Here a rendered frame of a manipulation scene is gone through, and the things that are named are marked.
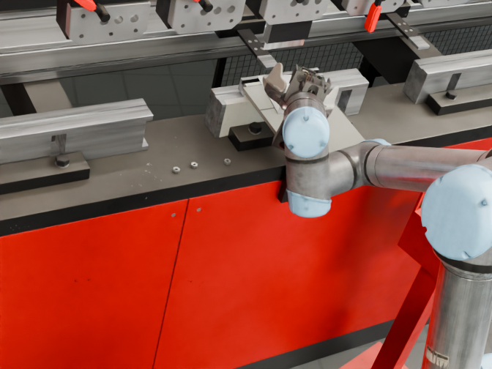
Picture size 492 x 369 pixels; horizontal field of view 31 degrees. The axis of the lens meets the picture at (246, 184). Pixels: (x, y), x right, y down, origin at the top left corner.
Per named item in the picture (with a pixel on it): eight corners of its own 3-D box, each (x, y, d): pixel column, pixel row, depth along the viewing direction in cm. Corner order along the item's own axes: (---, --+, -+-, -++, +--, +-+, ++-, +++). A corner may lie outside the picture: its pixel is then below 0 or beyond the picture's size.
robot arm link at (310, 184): (355, 206, 155) (353, 147, 151) (306, 224, 149) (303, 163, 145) (326, 195, 161) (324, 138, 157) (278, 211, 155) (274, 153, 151)
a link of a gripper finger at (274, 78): (274, 54, 174) (299, 74, 167) (263, 81, 176) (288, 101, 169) (262, 52, 172) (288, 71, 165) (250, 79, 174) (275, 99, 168)
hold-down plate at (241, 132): (237, 152, 191) (240, 142, 189) (227, 137, 195) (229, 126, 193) (349, 132, 205) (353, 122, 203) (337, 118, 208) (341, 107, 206)
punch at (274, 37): (265, 52, 185) (274, 14, 179) (261, 47, 186) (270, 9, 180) (304, 47, 190) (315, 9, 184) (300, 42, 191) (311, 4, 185)
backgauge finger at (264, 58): (247, 77, 194) (252, 58, 191) (199, 13, 210) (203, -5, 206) (293, 70, 199) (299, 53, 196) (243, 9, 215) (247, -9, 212)
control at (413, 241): (446, 288, 204) (475, 235, 192) (397, 244, 212) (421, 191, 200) (495, 255, 216) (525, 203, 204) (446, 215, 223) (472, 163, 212)
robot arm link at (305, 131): (283, 165, 145) (281, 116, 142) (283, 144, 155) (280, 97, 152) (331, 162, 144) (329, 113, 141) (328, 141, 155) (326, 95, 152)
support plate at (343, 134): (300, 170, 173) (302, 166, 172) (241, 91, 189) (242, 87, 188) (373, 155, 181) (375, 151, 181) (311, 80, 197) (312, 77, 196)
